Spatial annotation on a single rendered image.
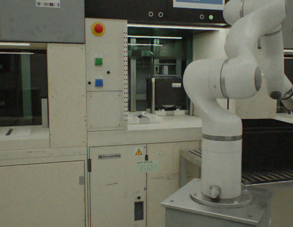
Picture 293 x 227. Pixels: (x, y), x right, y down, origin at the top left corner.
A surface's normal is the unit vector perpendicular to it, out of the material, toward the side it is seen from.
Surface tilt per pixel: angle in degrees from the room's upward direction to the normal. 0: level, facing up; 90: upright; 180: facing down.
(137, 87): 90
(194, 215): 90
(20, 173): 90
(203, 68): 58
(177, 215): 90
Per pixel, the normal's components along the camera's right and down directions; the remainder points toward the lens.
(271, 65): -0.46, -0.11
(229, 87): -0.52, 0.45
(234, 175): 0.49, 0.09
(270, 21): 0.41, 0.47
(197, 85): -0.44, 0.23
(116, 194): 0.29, 0.10
